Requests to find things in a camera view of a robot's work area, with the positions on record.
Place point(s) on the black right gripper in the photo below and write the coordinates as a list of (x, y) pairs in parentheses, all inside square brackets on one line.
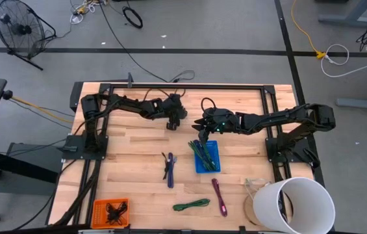
[(222, 118)]

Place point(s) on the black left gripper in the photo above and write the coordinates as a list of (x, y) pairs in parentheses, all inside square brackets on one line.
[(175, 107)]

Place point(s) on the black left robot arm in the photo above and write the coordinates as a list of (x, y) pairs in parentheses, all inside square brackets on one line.
[(131, 105)]

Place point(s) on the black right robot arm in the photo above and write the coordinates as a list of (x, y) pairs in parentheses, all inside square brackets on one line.
[(277, 118)]

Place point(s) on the blue plastic basket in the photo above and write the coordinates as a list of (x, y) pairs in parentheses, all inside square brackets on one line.
[(215, 152)]

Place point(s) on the white cylinder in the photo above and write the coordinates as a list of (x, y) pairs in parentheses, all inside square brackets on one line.
[(267, 208)]

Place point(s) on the orange plastic basket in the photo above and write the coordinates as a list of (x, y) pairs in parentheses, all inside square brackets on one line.
[(98, 213)]

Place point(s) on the grey desk foot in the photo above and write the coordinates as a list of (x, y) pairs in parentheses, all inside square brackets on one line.
[(358, 103)]

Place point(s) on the yellow rod with black knob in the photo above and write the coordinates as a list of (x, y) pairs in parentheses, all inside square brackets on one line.
[(7, 95)]

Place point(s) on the black floor fan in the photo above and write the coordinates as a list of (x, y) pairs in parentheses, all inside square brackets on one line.
[(19, 29)]

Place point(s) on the black clamp post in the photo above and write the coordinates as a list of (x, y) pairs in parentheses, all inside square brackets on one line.
[(130, 79)]

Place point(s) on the grey desk frame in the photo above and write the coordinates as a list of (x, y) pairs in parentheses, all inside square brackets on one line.
[(355, 13)]

